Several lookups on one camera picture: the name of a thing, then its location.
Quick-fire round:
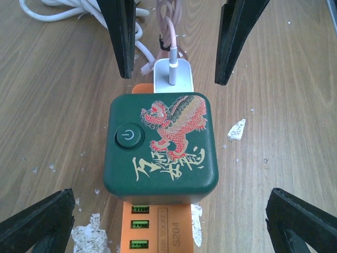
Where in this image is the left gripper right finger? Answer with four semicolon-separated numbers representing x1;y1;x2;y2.
265;188;336;252

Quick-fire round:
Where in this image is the green cube plug adapter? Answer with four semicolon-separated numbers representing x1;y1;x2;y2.
103;92;219;205

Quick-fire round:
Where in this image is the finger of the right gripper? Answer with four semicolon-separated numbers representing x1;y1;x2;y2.
215;0;269;85
97;0;136;79

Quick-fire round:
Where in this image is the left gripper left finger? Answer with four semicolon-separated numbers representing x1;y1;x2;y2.
1;188;75;252

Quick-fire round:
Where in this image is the orange power strip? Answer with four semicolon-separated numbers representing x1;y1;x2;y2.
120;82;195;253

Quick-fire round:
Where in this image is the pink usb cable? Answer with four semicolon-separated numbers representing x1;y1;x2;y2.
155;0;189;85

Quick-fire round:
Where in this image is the white usb charger plug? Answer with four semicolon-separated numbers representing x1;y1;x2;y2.
153;58;194;93

